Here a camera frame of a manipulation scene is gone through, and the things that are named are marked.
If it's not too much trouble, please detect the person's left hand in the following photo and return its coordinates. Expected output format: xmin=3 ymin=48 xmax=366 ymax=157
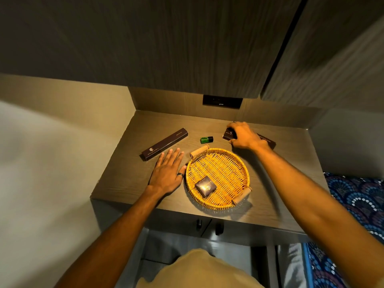
xmin=146 ymin=148 xmax=188 ymax=198

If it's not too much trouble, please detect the small dark square box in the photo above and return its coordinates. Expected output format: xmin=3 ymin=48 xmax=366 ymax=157
xmin=195 ymin=176 xmax=216 ymax=198

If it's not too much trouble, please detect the person's beige shirt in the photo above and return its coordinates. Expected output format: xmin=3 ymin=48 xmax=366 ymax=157
xmin=135 ymin=248 xmax=265 ymax=288

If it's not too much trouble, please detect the person's left forearm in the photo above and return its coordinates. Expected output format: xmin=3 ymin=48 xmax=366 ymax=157
xmin=54 ymin=186 xmax=164 ymax=288

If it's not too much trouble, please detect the wide dark wood cabinet door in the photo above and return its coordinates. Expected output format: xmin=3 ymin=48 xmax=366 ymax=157
xmin=0 ymin=0 xmax=304 ymax=99

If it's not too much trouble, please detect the person's right forearm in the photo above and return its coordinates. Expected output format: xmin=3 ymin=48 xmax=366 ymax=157
xmin=255 ymin=143 xmax=384 ymax=279

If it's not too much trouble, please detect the black wall socket panel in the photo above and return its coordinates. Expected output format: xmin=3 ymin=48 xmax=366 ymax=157
xmin=202 ymin=95 xmax=243 ymax=110

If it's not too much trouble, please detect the round wicker tray with handles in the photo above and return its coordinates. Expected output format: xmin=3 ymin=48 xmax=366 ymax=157
xmin=185 ymin=144 xmax=252 ymax=211

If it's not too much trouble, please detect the person's right hand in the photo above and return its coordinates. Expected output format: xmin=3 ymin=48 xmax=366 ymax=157
xmin=226 ymin=121 xmax=270 ymax=152

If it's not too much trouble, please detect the narrow dark wood cabinet door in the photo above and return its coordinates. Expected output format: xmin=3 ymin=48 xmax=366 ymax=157
xmin=260 ymin=0 xmax=384 ymax=114

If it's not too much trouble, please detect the blue patterned bedspread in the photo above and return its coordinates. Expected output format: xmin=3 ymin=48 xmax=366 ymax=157
xmin=302 ymin=172 xmax=384 ymax=288

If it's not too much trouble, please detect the grey lower cabinet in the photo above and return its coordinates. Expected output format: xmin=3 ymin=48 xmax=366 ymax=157
xmin=90 ymin=197 xmax=311 ymax=288

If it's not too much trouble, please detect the long dark slim box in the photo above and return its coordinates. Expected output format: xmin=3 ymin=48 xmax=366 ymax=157
xmin=222 ymin=128 xmax=277 ymax=150
xmin=140 ymin=128 xmax=189 ymax=162

